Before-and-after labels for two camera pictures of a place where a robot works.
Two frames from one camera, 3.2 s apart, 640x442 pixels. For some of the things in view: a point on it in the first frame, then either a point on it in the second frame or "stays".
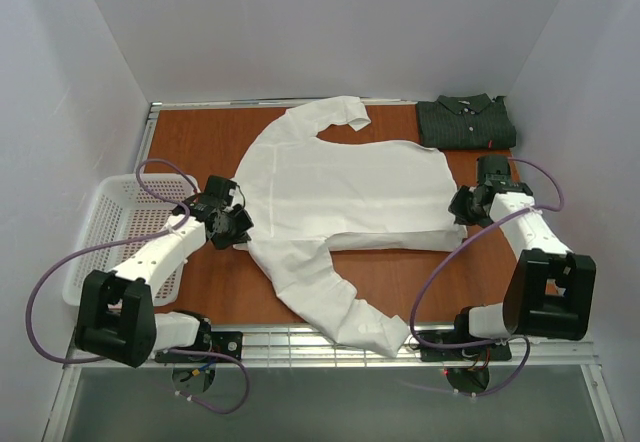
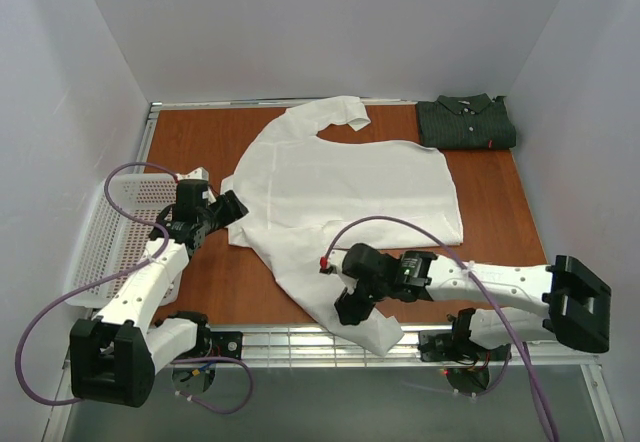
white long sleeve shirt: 307,197 stays
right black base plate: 490,351 stays
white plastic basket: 119,210 stays
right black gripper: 461,207 → 353,300
